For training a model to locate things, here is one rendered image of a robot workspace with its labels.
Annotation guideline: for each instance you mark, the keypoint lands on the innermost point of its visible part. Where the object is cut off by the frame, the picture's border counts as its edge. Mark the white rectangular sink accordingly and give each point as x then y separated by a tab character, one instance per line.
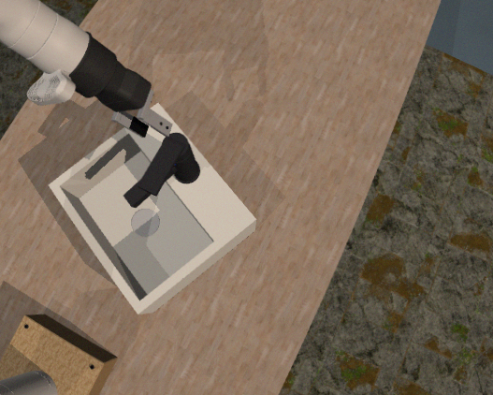
148	250

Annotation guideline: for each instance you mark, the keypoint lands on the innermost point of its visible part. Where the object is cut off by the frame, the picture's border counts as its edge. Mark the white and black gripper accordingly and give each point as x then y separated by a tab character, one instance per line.
72	56

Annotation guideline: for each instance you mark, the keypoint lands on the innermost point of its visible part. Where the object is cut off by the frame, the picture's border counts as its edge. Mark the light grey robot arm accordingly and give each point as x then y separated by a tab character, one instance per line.
25	25

